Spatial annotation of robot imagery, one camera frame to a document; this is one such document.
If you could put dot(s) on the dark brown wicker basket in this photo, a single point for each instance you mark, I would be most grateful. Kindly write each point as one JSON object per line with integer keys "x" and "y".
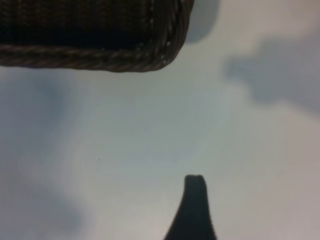
{"x": 87, "y": 32}

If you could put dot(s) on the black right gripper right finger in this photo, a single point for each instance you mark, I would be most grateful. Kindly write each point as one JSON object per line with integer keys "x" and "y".
{"x": 203, "y": 212}

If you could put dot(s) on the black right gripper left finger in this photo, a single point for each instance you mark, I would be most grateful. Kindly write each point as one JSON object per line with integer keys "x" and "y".
{"x": 186, "y": 212}

